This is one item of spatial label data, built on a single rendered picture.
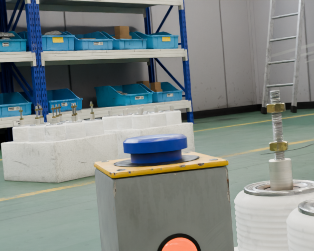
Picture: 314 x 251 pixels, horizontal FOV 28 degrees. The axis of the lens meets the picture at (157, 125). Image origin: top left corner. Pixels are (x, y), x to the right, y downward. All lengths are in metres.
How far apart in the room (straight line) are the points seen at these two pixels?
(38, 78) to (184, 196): 5.10
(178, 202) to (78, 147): 2.48
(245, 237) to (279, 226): 0.04
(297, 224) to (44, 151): 2.34
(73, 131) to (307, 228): 2.42
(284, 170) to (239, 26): 7.83
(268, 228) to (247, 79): 7.88
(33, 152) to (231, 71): 5.60
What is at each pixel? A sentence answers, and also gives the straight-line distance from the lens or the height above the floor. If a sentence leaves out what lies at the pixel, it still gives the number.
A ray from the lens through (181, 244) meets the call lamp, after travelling 0.36.
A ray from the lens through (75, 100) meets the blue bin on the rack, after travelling 5.64.
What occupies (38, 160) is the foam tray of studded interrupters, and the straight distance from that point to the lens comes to 2.84.
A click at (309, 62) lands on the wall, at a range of 8.07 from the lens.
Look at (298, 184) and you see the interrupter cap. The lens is 0.65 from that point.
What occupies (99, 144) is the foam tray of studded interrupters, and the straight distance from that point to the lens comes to 2.92.
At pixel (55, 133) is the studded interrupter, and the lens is 2.80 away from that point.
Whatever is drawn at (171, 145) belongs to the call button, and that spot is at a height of 0.32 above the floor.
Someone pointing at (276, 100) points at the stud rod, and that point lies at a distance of 0.62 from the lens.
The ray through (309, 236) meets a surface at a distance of 0.50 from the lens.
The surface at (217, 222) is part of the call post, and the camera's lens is 0.37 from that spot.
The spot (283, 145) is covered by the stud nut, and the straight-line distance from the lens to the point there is 0.62.
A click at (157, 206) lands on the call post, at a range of 0.36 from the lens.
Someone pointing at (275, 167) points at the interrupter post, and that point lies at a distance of 0.62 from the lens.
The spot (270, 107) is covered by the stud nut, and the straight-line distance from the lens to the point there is 0.62.
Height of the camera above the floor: 0.36
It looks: 3 degrees down
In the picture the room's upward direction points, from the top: 5 degrees counter-clockwise
